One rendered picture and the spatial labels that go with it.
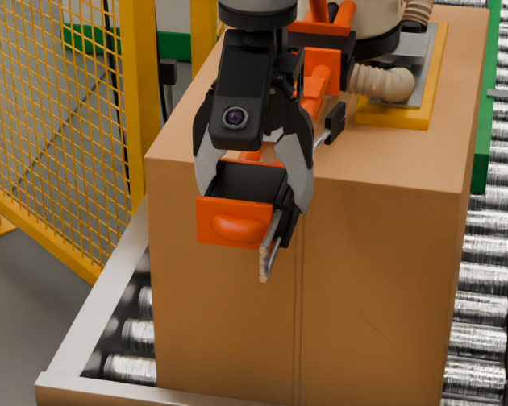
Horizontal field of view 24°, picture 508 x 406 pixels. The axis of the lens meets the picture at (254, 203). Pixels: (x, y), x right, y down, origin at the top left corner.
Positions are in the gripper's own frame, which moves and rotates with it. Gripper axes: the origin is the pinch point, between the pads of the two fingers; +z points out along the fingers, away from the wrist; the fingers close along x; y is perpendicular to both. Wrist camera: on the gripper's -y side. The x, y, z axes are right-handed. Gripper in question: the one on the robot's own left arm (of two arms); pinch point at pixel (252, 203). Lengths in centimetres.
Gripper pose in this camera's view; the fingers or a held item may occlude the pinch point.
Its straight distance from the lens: 113.9
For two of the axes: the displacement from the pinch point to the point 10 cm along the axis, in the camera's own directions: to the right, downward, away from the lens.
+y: 2.2, -5.1, 8.3
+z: 0.0, 8.5, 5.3
